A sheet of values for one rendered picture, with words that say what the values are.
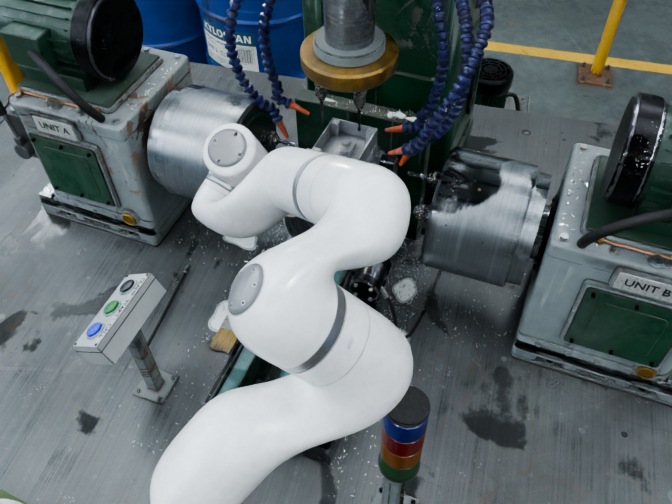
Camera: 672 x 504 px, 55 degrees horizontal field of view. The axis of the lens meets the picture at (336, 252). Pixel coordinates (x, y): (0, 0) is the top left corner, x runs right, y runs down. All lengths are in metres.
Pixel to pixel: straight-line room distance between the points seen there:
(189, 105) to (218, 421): 0.87
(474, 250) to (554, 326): 0.23
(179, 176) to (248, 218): 0.51
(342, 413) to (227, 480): 0.13
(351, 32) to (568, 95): 2.47
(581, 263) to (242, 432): 0.71
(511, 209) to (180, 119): 0.69
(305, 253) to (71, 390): 0.94
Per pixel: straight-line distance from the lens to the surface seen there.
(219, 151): 0.99
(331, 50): 1.19
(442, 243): 1.24
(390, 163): 1.11
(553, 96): 3.52
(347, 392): 0.66
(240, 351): 1.28
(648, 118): 1.12
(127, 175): 1.50
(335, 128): 1.37
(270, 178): 0.86
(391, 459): 0.97
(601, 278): 1.21
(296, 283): 0.58
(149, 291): 1.21
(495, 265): 1.24
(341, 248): 0.62
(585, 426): 1.40
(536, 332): 1.36
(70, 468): 1.39
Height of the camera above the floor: 1.99
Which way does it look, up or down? 50 degrees down
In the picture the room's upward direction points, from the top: 1 degrees counter-clockwise
